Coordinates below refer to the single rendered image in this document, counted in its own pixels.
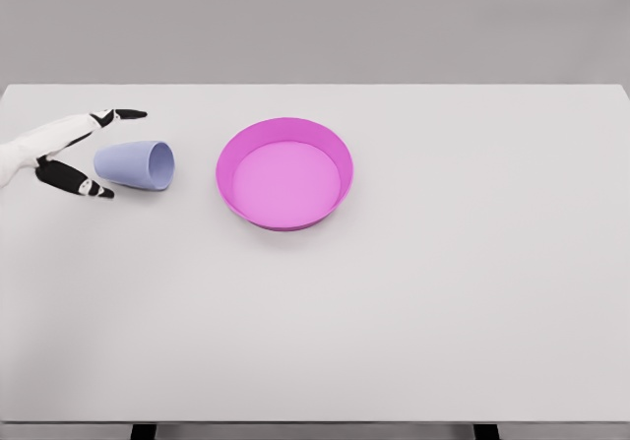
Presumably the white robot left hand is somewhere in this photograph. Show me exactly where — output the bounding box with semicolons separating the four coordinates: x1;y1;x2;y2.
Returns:
0;108;149;200

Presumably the lavender plastic cup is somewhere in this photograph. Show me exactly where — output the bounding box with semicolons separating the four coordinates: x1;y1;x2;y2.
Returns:
93;139;176;193

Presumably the pink round plate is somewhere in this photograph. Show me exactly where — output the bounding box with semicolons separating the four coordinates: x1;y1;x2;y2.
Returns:
215;117;354;232

